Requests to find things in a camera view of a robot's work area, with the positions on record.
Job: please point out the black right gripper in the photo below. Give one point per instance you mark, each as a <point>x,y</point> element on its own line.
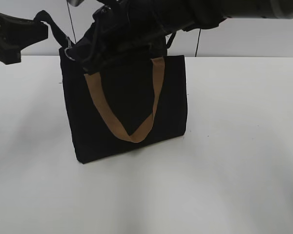
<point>130,32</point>

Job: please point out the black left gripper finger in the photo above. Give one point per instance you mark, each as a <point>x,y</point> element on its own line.
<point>17,34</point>

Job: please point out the black tote bag brown handles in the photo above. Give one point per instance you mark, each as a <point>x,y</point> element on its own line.
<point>128,89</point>

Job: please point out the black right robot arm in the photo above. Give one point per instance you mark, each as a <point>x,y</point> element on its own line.
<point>187,15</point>

